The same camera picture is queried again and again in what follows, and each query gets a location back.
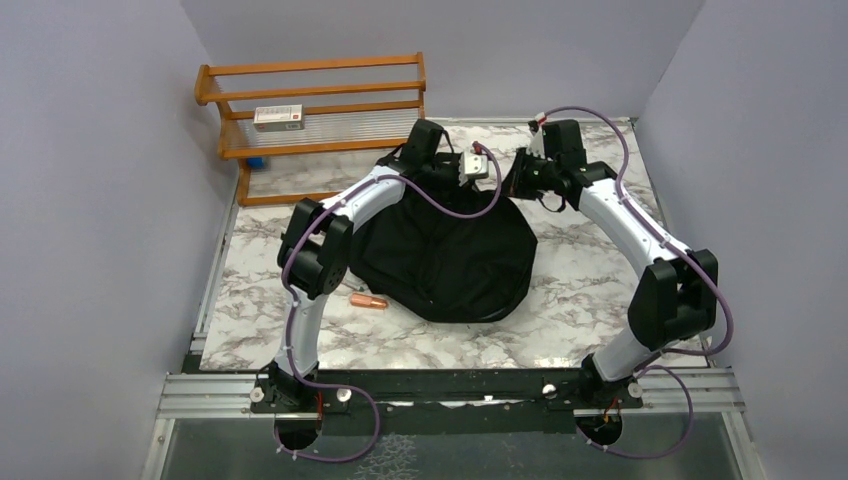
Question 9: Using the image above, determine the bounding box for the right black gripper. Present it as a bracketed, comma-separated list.
[496, 147, 559, 201]

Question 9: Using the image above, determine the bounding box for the black student backpack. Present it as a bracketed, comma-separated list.
[349, 189, 537, 323]

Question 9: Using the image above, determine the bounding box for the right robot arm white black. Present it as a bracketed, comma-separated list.
[502, 118, 718, 407]

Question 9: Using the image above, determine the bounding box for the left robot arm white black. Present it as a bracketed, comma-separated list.
[264, 119, 501, 411]

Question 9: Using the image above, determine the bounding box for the wooden shelf rack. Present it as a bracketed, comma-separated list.
[194, 52, 427, 207]

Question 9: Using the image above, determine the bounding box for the grey black pen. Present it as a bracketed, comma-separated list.
[341, 281, 364, 292]

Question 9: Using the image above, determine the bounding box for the copper orange pen case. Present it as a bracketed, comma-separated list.
[350, 293, 389, 310]

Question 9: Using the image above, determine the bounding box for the white red box on shelf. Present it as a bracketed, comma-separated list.
[252, 104, 304, 132]

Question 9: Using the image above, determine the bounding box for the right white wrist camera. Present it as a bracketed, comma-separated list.
[526, 112, 547, 159]

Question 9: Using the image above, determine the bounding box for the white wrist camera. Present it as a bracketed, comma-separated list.
[458, 142, 491, 187]
[526, 112, 547, 159]

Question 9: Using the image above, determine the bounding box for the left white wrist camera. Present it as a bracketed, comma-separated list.
[458, 142, 491, 187]

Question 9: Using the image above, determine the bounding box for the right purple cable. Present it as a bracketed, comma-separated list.
[528, 105, 735, 460]

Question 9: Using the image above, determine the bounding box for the purple cable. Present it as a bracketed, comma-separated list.
[528, 105, 735, 460]
[272, 141, 503, 464]

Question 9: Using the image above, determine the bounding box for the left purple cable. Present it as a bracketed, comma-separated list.
[272, 141, 503, 464]

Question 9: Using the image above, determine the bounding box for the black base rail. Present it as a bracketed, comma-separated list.
[249, 367, 643, 436]

